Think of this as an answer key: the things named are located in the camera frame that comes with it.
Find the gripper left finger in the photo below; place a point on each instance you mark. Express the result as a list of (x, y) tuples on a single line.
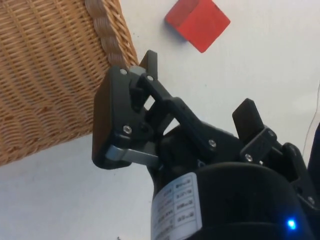
[(115, 110)]

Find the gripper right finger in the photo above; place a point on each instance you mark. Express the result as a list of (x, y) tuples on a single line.
[(247, 117)]

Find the brown wicker basket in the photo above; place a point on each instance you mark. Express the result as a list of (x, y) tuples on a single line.
[(50, 75)]

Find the red cube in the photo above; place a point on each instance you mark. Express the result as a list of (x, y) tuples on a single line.
[(200, 22)]

